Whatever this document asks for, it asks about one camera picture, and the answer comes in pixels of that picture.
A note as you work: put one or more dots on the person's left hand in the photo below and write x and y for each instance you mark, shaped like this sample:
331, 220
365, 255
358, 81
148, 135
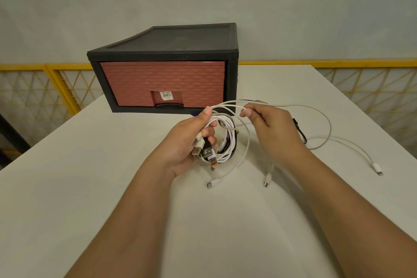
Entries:
180, 144

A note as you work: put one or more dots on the person's right hand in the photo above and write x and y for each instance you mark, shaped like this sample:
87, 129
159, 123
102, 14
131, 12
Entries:
280, 134

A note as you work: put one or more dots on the person's left thumb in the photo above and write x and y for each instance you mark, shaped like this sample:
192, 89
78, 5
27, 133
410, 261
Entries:
202, 116

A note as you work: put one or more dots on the person's right thumb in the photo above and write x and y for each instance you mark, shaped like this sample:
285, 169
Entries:
249, 115

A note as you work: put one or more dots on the person's left middle finger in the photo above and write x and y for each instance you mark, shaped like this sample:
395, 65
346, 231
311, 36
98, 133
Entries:
212, 140

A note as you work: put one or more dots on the person's right forearm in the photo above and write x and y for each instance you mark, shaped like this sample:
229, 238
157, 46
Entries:
351, 219

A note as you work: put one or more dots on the person's left forearm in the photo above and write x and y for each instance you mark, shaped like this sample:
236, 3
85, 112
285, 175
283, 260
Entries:
130, 222

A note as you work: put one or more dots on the white label sticker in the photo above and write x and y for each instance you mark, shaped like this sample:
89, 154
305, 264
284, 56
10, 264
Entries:
165, 95

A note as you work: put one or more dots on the red brick-pattern drawer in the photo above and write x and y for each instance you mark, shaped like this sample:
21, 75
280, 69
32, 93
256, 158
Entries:
163, 79

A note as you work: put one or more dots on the black plastic drawer cabinet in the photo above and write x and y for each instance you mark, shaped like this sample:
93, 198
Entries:
182, 41

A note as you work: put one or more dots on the yellow metal mesh railing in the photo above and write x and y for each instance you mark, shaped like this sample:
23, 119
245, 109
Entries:
62, 88

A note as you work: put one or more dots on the black metal beam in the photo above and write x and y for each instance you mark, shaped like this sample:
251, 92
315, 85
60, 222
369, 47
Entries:
11, 136

